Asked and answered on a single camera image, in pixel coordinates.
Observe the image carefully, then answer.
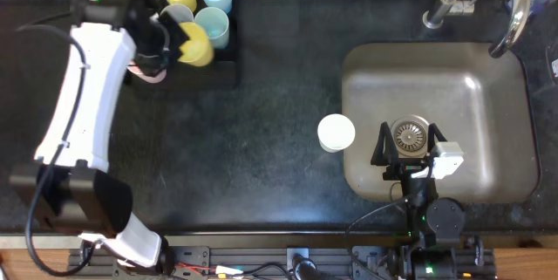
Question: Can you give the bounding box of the pink cup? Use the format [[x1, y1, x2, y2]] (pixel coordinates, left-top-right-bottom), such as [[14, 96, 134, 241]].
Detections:
[[126, 65, 168, 85]]

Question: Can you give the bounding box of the steel tap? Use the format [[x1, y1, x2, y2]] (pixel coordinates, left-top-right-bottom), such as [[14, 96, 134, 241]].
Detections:
[[421, 0, 534, 59]]

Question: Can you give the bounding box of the black tray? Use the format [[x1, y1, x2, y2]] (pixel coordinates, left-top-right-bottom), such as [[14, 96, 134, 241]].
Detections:
[[124, 0, 240, 90]]

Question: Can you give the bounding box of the mounting rail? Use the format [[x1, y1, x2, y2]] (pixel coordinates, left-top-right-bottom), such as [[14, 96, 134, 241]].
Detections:
[[67, 244, 498, 280]]

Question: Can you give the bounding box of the grey cup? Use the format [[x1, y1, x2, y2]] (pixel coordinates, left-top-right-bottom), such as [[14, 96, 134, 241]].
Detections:
[[160, 3, 195, 26]]

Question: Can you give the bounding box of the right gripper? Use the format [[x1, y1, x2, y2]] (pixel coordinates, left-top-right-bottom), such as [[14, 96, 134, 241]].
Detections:
[[370, 121, 448, 181]]

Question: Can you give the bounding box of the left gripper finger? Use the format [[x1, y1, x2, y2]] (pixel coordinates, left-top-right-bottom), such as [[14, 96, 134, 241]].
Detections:
[[159, 9, 191, 61]]

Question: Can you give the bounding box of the black cable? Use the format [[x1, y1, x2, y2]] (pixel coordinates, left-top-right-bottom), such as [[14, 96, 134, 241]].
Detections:
[[344, 157, 437, 280], [15, 11, 95, 277]]

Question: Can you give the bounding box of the green cup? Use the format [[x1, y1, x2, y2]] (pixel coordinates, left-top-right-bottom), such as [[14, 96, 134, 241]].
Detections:
[[194, 6, 231, 50]]

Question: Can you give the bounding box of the steel sink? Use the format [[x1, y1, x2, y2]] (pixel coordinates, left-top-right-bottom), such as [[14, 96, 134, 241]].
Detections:
[[341, 42, 541, 205]]

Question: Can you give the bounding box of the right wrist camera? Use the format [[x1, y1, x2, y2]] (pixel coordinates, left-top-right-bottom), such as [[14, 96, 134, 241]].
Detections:
[[410, 140, 466, 181]]

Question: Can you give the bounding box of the white cup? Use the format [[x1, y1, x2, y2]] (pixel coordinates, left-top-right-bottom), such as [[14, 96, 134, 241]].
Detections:
[[316, 113, 357, 154]]

